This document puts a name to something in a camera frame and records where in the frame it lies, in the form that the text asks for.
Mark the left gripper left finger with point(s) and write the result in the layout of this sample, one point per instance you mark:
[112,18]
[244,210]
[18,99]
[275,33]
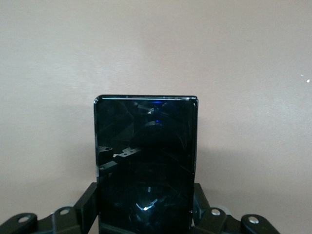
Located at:
[85,207]

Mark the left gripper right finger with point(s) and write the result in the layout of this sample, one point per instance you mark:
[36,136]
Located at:
[202,209]

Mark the long black smartphone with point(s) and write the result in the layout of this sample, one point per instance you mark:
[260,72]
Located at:
[146,158]

